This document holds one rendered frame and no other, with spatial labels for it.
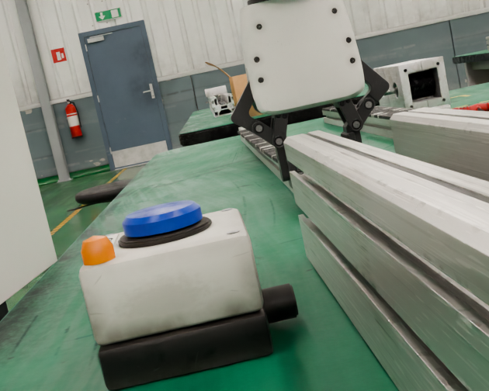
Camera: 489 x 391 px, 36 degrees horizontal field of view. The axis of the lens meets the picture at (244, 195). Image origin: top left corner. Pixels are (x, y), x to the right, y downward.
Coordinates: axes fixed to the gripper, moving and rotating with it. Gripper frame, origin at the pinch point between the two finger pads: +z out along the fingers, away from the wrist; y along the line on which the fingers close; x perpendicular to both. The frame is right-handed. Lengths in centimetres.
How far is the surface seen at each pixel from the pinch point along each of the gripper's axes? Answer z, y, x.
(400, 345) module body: 1.3, 5.0, 43.4
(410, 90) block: 0, -31, -74
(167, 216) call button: -3.2, 12.6, 32.6
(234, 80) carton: -10, -5, -193
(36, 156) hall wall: 37, 266, -1084
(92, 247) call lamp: -2.8, 16.1, 34.4
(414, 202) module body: -4.4, 4.8, 47.8
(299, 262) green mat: 4.0, 5.6, 18.9
